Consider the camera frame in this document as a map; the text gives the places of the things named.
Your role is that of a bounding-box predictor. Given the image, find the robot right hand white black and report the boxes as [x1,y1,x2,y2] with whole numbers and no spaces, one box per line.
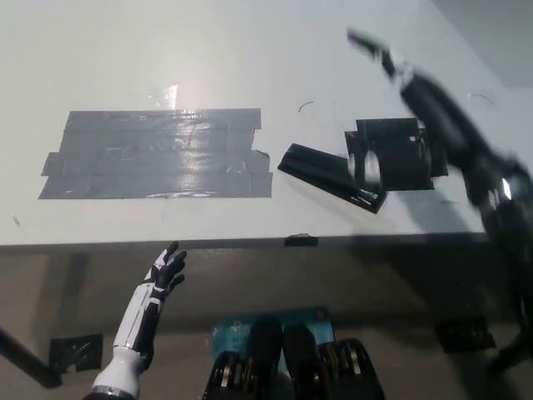
[346,27,506,198]

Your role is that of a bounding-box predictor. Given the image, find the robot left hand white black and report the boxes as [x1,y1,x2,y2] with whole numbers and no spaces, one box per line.
[113,241,187,356]

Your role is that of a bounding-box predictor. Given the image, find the black rectangular box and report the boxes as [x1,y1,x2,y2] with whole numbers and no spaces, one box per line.
[276,142,389,217]

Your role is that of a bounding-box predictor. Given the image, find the large black tape patch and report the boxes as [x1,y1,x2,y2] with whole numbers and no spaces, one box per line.
[343,117,449,193]

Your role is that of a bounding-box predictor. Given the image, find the black floor tape patch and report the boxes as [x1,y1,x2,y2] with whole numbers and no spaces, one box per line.
[432,316,497,354]
[48,332,104,374]

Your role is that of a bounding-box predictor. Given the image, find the black table leg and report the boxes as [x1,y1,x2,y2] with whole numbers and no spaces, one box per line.
[0,327,63,388]
[487,322,533,373]

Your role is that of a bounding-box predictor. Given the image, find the clear tape piece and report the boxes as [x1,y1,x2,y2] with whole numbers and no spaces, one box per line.
[147,84,179,112]

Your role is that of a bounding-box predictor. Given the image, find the grey duct tape patch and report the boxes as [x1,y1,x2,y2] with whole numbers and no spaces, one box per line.
[37,107,274,201]

